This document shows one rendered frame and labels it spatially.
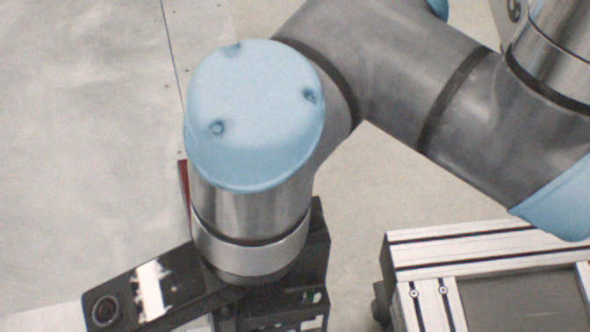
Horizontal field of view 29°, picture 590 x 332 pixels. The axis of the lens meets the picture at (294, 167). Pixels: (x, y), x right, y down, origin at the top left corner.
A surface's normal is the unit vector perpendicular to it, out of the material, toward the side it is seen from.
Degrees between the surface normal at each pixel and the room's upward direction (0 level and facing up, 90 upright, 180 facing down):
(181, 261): 28
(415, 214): 0
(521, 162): 57
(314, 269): 90
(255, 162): 87
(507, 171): 70
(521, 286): 0
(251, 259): 90
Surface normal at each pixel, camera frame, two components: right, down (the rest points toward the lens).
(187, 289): -0.41, -0.36
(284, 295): 0.04, -0.54
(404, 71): -0.29, -0.07
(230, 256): -0.27, 0.80
